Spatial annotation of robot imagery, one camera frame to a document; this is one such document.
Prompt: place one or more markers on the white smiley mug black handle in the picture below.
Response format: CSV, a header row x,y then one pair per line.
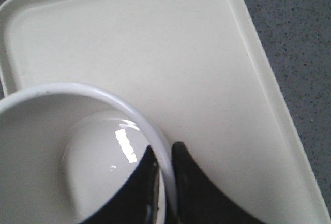
x,y
67,149

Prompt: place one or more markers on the cream rectangular plastic tray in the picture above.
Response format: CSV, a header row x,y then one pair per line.
x,y
196,68

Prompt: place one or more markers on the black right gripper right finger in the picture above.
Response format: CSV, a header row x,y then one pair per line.
x,y
199,200

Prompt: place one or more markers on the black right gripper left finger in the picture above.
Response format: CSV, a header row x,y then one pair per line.
x,y
137,199

